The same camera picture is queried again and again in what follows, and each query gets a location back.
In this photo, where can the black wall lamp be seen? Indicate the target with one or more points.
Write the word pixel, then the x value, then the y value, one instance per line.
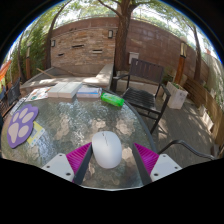
pixel 110 34
pixel 53 43

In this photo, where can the wooden slat fence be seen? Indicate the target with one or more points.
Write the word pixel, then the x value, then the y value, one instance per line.
pixel 206 106

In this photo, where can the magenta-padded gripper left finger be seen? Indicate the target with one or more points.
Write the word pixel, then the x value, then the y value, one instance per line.
pixel 58 165

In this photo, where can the green packet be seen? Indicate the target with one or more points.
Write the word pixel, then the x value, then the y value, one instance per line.
pixel 112 99

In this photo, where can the black mesh chair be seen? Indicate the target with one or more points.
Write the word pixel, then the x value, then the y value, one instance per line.
pixel 11 95

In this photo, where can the dark slatted metal chair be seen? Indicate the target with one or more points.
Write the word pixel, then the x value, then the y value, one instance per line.
pixel 141 98

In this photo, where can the wooden lamp post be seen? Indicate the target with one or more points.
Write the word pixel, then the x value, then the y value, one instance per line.
pixel 28 65
pixel 181 65

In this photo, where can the grey electrical box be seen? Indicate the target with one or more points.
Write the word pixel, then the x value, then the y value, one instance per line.
pixel 133 57

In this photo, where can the white license plate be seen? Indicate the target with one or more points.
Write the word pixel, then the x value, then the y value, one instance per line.
pixel 18 105

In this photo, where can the thick tree trunk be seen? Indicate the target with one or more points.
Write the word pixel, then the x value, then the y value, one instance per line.
pixel 122 36

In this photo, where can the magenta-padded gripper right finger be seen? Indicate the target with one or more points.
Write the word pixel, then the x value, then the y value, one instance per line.
pixel 165 166

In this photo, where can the white computer mouse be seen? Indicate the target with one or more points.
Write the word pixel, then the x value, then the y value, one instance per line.
pixel 107 150

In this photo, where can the purple paw-shaped mouse pad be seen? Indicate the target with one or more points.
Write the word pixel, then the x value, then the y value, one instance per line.
pixel 20 125

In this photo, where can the black metal armchair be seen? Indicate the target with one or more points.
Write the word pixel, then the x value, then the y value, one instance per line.
pixel 186 145

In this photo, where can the slim curved tree trunk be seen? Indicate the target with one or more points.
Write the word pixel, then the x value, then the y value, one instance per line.
pixel 49 43

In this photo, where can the stack of books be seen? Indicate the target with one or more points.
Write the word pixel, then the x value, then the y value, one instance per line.
pixel 88 92

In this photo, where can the wooden stick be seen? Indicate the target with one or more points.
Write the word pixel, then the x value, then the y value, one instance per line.
pixel 46 73

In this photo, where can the white planter box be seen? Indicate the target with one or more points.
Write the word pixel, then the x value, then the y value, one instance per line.
pixel 176 95

